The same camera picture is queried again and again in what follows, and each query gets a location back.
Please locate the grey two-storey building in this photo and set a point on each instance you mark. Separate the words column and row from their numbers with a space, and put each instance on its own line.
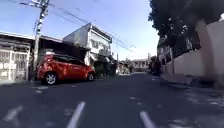
column 95, row 41

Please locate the grey asphalt road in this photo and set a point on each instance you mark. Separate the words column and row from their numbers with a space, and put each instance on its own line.
column 110, row 96

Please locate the red car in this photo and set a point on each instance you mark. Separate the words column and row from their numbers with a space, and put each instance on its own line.
column 63, row 69

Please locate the robot's own part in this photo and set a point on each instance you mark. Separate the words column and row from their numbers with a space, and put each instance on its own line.
column 76, row 115
column 146, row 120

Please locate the raised kerb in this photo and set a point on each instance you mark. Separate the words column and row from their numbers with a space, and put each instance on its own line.
column 186, row 81

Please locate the utility pole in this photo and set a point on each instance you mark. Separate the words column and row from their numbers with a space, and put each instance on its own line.
column 37, row 36

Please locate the large dark tree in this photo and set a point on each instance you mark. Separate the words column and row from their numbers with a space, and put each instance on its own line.
column 180, row 16

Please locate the building with white gate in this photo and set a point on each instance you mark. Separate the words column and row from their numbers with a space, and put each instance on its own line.
column 15, row 56

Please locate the pale concrete wall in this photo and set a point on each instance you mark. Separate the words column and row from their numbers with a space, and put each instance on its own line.
column 196, row 56

